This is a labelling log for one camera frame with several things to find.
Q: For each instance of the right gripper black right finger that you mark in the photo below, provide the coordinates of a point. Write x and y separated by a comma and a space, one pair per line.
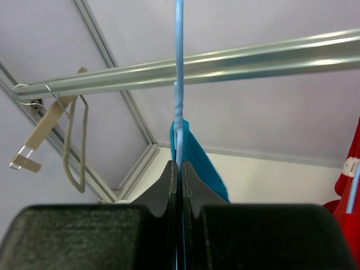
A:
220, 235

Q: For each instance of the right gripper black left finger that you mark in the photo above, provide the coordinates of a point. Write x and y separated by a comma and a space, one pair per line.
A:
137, 235

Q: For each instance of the blue t shirt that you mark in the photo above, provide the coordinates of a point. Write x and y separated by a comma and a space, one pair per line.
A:
195, 154

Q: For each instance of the red t shirt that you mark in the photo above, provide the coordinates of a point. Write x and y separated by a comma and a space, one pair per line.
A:
349, 222

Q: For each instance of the light blue hanger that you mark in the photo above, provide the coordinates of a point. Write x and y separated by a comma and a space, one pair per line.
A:
178, 122
353, 191

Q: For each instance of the left beige clip hanger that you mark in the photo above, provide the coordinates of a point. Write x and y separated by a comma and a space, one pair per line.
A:
61, 105

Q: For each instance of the silver clothes rail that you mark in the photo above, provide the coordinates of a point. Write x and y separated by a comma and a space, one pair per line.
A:
319, 53

